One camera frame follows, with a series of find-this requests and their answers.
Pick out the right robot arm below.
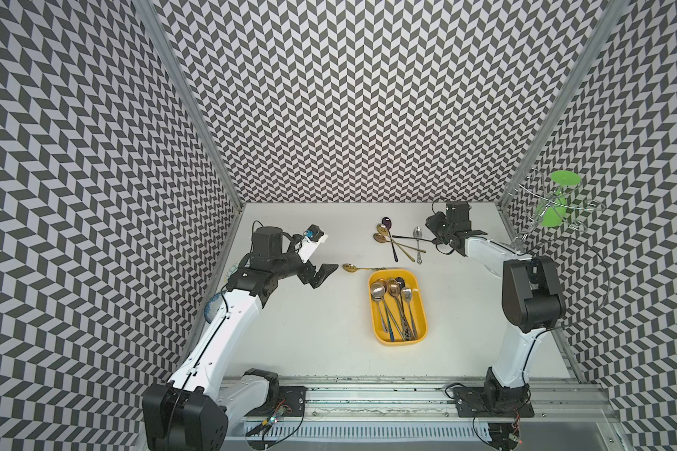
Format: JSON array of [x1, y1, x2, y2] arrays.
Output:
[[425, 201, 566, 413]]

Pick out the yellow storage box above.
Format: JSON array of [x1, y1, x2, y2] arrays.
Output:
[[369, 268, 429, 347]]

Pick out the black spoon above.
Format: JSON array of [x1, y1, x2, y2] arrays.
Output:
[[395, 277, 414, 341]]

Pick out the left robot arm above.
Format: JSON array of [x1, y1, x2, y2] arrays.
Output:
[[137, 225, 338, 450]]

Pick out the silver spoon ornate handle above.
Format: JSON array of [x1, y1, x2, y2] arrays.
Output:
[[378, 304, 390, 336]]

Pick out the copper rose spoon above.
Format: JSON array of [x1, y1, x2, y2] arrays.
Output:
[[386, 278, 414, 340]]

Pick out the purple spoon long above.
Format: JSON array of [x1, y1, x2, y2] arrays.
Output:
[[381, 216, 399, 262]]

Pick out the chrome cup holder rack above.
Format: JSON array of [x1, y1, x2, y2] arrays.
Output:
[[507, 169, 606, 253]]

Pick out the aluminium rail frame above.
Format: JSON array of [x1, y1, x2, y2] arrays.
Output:
[[223, 377, 632, 450]]

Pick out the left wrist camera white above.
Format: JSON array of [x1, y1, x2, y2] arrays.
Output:
[[297, 225, 327, 263]]

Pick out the green plastic goblet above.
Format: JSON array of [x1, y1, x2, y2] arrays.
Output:
[[536, 170, 581, 229]]

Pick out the blue patterned bowl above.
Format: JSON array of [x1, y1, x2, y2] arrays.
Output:
[[203, 292, 223, 324]]

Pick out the rose gold spoon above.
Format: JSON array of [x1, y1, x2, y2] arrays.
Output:
[[372, 232, 417, 251]]

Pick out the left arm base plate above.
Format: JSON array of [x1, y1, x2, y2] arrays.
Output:
[[246, 385, 308, 417]]

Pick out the ornate gold small spoon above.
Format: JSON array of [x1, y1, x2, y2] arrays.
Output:
[[342, 263, 384, 272]]

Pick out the silver spoon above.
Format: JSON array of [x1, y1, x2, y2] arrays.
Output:
[[401, 287, 417, 340], [370, 281, 395, 342], [413, 227, 423, 265]]

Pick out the silver spoon upright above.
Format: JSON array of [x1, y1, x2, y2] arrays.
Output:
[[413, 227, 423, 265]]

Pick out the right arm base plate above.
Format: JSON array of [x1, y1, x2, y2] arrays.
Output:
[[451, 386, 535, 418]]

